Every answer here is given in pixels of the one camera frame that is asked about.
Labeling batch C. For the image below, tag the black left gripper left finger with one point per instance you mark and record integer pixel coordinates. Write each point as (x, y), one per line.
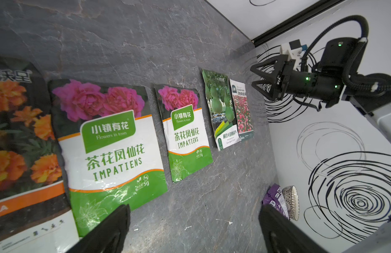
(107, 237)

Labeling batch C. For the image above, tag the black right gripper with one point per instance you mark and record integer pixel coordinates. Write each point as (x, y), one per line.
(324, 87)

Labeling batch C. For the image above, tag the green vegetable seed packet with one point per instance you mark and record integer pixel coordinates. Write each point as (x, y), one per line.
(221, 108)

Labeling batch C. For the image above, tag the white plastic strainer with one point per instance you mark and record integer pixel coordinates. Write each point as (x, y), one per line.
(292, 202)

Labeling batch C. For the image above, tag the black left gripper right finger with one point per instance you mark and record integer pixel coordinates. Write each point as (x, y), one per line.
(282, 236)

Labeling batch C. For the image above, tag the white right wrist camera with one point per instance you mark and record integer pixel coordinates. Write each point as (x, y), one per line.
(294, 50)

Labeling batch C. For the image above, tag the black corner frame post right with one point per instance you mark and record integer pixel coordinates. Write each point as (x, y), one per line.
(296, 20)

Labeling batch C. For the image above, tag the impatiens seed packet green white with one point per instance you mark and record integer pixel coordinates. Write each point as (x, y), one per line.
(109, 147)

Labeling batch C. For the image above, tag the marigold seed packet orange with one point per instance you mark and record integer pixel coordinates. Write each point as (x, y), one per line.
(35, 216)

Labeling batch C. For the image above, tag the red flower seed packet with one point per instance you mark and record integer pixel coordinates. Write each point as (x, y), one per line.
(244, 121)

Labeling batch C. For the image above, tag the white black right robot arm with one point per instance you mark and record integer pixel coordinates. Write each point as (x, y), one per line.
(329, 112)

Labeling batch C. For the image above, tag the purple seed packet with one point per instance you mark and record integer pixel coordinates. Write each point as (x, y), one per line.
(275, 198)

